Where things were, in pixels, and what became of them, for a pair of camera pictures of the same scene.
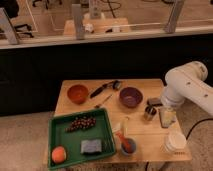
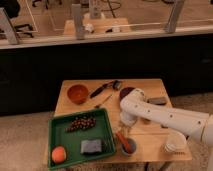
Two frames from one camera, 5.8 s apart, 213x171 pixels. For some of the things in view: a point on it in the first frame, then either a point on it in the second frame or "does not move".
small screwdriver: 99,105 does not move
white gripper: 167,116 to 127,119
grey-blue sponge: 91,146 does not move
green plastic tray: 72,141 does not move
